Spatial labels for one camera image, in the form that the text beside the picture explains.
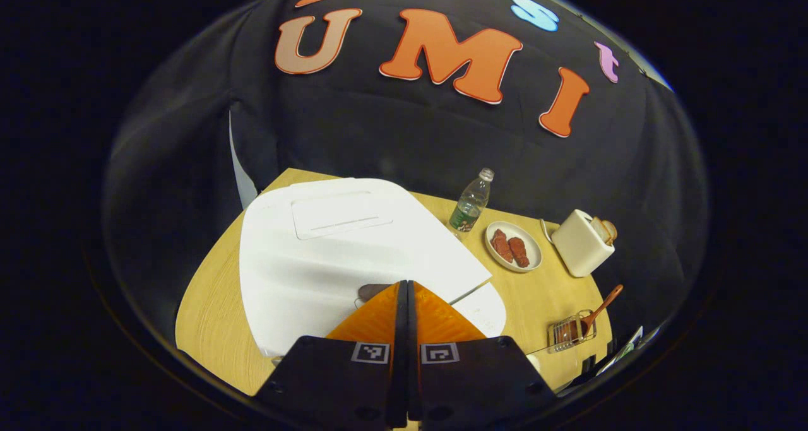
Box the metal wire chopstick holder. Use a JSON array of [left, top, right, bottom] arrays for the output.
[[547, 310, 598, 354]]

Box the white oval plate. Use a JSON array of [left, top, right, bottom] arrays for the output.
[[485, 221, 544, 273]]

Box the white rice cooker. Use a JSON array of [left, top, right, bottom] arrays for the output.
[[239, 177, 508, 359]]

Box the white toaster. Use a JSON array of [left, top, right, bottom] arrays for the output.
[[551, 209, 618, 278]]

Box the clear plastic water bottle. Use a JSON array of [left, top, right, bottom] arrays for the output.
[[448, 168, 495, 233]]

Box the brown wooden spoon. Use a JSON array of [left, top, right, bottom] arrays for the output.
[[555, 284, 624, 345]]

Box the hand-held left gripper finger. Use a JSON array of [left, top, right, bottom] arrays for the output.
[[252, 280, 410, 431], [407, 281, 559, 430]]

